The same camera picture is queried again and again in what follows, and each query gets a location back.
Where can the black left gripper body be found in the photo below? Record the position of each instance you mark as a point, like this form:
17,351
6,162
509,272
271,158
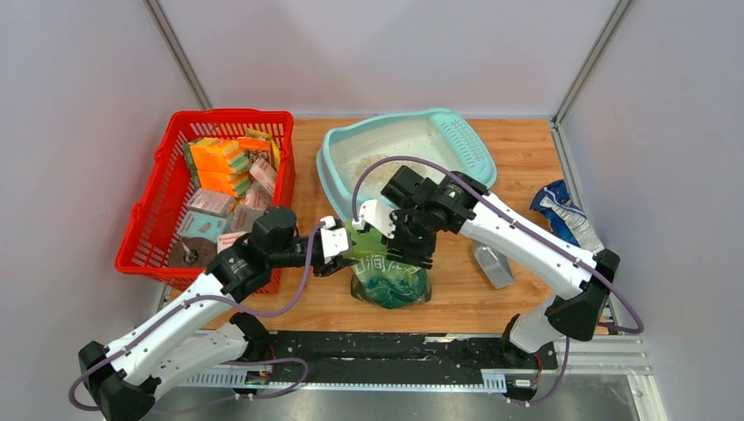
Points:
319,267

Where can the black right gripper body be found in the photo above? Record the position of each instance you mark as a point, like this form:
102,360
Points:
411,235

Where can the green cat litter bag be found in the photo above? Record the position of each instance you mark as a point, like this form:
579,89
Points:
380,281

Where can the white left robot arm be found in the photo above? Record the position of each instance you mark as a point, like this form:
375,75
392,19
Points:
207,324

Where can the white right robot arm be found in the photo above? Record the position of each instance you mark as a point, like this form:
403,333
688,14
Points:
414,209

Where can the white pink sponge box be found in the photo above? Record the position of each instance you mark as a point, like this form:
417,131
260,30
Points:
228,239

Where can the light blue litter box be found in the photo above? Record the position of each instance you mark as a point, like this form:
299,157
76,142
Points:
437,135

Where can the teal sponge box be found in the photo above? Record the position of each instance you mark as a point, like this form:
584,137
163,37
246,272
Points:
203,226

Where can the orange sponge pack lower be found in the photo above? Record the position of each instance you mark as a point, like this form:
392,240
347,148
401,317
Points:
236,184

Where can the orange sponge pack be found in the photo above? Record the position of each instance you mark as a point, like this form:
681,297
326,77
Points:
236,184
218,155

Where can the brown round scrubber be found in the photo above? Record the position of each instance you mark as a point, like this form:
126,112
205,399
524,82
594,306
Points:
192,253

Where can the blue plastic bag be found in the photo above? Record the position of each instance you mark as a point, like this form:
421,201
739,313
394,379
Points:
566,220

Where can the orange sponge pack upper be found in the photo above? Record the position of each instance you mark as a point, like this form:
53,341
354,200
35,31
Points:
218,155

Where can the red plastic basket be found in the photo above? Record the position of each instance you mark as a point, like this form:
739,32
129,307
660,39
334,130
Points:
265,137

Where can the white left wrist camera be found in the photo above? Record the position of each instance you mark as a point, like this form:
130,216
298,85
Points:
335,239

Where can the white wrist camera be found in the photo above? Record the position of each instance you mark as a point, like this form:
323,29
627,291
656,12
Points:
375,214
335,239

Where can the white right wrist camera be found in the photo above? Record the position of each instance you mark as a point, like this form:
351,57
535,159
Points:
375,214

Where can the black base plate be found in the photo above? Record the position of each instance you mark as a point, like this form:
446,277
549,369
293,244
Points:
396,358

